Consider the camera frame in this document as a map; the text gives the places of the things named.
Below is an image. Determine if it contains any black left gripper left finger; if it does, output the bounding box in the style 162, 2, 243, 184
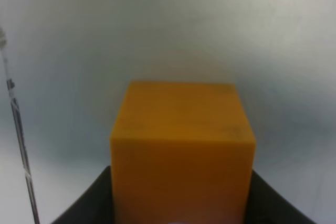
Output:
53, 166, 114, 223

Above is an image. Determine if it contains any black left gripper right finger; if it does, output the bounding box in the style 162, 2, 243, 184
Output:
244, 172, 313, 224

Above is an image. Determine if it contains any orange cube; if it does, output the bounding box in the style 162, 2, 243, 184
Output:
110, 81, 256, 223

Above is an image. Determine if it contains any thin metal rod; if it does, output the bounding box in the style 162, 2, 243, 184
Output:
1, 27, 40, 223

